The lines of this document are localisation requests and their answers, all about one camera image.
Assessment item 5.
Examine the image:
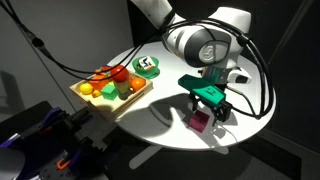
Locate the black white printed cube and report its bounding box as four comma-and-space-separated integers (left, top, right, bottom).
138, 56, 157, 71

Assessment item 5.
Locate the black looping cable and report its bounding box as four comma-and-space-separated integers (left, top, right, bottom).
159, 18, 276, 120

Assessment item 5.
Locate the pink block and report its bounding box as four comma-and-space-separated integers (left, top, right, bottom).
188, 109, 211, 134

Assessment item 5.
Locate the black cable bundle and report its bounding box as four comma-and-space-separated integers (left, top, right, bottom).
0, 0, 174, 82

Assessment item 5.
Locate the white rounded object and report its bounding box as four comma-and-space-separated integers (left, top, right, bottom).
0, 146, 26, 180

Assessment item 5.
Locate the green bowl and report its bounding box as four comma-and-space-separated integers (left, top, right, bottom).
131, 55, 161, 80

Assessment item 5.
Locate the red ball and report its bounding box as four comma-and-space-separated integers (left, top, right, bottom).
110, 65, 130, 83

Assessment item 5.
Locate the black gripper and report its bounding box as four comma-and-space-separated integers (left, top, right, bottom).
188, 92, 234, 127

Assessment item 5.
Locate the black perforated board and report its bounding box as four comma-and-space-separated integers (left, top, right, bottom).
33, 156, 81, 180

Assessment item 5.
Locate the orange block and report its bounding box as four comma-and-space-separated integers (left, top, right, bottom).
89, 73, 110, 90

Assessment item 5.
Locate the wooden tray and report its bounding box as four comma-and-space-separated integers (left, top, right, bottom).
69, 68, 154, 123

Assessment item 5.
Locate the green block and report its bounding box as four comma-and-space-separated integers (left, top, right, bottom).
100, 83, 119, 101

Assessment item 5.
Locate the yellow ball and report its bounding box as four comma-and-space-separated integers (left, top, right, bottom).
79, 82, 94, 96

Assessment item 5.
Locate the yellow-green cube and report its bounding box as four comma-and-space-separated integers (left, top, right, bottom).
113, 79, 132, 95

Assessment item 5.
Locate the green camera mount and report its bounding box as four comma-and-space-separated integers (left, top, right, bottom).
177, 74, 227, 108

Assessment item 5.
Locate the orange ball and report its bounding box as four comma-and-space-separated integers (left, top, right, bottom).
130, 77, 147, 93

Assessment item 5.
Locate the multicolour printed cube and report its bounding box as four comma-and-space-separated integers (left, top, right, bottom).
94, 65, 113, 75

